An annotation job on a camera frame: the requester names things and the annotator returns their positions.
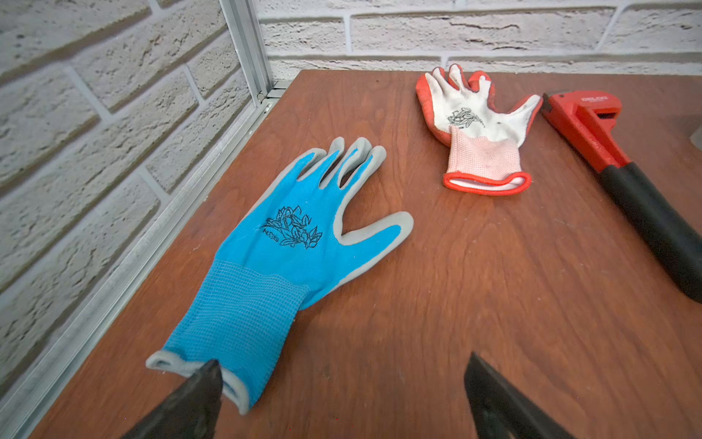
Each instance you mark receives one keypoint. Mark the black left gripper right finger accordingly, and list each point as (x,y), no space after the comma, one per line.
(500,410)

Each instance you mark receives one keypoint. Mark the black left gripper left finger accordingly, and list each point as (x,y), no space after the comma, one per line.
(191,411)

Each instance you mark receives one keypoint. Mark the blue grey work glove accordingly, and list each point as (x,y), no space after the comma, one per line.
(287,253)

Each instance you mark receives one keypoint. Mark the red white work glove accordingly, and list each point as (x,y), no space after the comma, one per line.
(484,144)

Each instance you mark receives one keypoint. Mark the red black pipe wrench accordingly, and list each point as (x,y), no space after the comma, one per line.
(586,120)

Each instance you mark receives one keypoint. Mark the aluminium corner frame post left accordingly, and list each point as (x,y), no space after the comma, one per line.
(245,31)

